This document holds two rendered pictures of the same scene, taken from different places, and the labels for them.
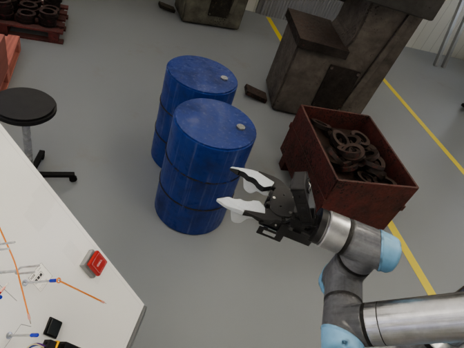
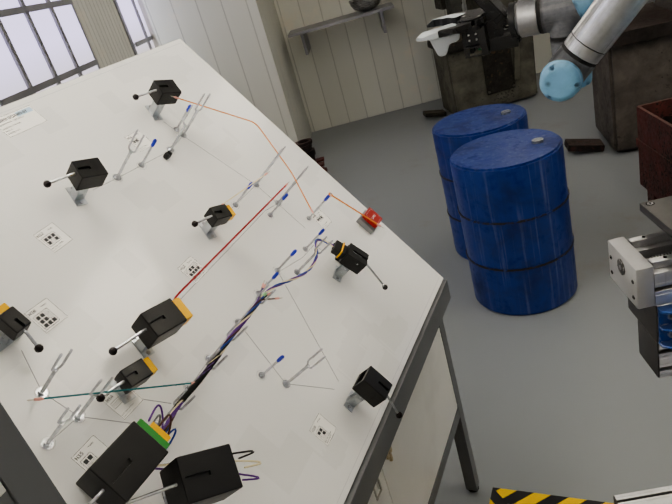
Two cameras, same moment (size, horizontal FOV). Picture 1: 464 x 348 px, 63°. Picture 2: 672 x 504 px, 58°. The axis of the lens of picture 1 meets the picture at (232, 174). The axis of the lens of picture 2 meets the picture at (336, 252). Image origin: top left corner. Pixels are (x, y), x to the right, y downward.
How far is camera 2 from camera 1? 0.98 m
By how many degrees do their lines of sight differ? 31
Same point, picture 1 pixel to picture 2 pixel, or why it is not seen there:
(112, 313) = (404, 270)
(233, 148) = (531, 160)
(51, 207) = (317, 173)
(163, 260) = (504, 348)
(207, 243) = (562, 317)
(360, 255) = (554, 12)
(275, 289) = not seen: outside the picture
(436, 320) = not seen: outside the picture
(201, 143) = (488, 169)
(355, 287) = not seen: hidden behind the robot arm
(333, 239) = (524, 13)
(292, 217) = (481, 17)
